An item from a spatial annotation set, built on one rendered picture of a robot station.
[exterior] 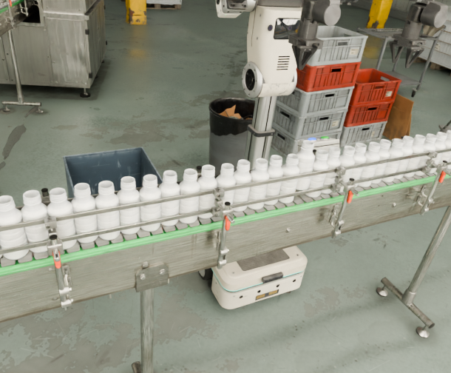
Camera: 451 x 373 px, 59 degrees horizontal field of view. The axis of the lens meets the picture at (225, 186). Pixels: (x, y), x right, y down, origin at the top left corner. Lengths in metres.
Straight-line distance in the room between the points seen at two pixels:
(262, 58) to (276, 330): 1.37
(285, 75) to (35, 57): 3.41
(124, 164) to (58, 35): 3.12
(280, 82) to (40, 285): 1.27
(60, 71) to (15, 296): 3.82
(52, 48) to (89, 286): 3.79
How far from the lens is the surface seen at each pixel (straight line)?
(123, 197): 1.10
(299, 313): 2.38
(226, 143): 2.98
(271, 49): 1.79
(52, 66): 4.85
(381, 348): 2.40
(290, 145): 3.77
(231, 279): 2.11
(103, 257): 1.15
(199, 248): 1.25
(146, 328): 1.49
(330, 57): 3.61
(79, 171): 1.71
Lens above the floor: 1.74
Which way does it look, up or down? 32 degrees down
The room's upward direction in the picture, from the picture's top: 7 degrees clockwise
